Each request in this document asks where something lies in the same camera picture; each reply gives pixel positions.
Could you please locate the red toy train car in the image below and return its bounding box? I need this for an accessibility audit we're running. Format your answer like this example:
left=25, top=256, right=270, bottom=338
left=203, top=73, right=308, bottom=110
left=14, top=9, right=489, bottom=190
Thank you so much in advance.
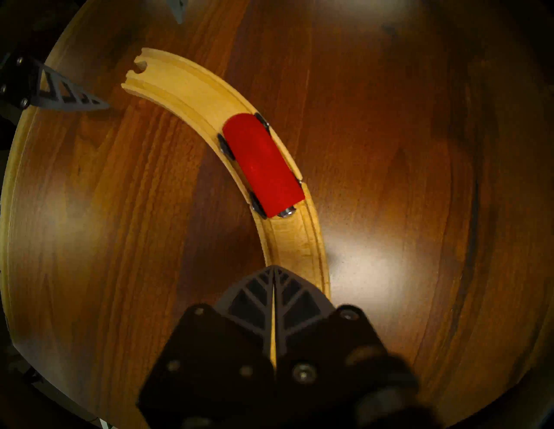
left=216, top=112, right=306, bottom=219

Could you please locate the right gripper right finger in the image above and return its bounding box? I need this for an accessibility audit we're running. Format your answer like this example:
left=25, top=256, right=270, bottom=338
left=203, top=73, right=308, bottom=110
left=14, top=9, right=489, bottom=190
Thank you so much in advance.
left=275, top=266, right=433, bottom=429

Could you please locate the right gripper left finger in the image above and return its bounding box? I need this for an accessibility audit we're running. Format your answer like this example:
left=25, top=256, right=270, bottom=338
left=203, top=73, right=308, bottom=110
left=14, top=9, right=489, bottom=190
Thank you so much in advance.
left=138, top=266, right=277, bottom=429

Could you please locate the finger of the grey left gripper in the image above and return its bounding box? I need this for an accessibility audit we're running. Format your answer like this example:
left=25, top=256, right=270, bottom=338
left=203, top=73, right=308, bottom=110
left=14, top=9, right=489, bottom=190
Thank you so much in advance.
left=0, top=54, right=110, bottom=112
left=168, top=0, right=189, bottom=25

